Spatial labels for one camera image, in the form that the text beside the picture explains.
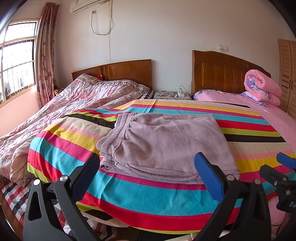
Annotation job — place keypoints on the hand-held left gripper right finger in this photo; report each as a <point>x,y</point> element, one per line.
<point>205,171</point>

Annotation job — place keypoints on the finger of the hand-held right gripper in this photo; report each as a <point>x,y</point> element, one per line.
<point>271,176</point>
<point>285,160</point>

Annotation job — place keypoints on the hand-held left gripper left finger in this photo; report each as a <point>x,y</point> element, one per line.
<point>89,171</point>

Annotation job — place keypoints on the mauve sweatshirt garment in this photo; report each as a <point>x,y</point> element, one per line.
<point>161,143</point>

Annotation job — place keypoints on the pink bed sheet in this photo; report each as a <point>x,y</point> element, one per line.
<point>277,118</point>

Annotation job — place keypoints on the colourful striped blanket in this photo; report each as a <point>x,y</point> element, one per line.
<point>143,194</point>

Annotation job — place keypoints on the pink floral quilt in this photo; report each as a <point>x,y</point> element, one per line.
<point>69,104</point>

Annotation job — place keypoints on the purple floral pillow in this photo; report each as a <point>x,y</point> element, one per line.
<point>201,95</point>

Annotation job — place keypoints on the plaid bed sheet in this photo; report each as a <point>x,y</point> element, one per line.
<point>16,197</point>

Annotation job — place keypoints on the rolled pink quilt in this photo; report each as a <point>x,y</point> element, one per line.
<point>263,85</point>

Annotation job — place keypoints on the white power strip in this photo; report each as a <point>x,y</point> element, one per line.
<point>180,93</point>

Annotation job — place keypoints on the light wooden wardrobe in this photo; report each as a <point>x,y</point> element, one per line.
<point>289,76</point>

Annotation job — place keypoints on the black eyeglasses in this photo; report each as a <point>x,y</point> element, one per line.
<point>172,94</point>

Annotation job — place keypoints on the small yellow object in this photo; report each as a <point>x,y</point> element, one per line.
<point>57,91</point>

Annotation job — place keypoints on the floral covered nightstand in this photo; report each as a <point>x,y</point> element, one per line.
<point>161,95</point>

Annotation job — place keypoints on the padded wooden headboard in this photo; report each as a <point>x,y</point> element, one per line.
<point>219,74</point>

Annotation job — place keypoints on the plain wooden headboard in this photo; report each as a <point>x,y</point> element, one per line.
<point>124,71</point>

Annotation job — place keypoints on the pink floral curtain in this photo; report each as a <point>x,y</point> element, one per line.
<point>46,58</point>

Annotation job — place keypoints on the barred window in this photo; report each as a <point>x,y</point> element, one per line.
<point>18,62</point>

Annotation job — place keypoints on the white air conditioner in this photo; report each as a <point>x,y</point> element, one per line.
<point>85,5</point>

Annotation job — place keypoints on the white wall socket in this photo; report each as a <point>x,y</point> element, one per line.
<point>223,47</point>

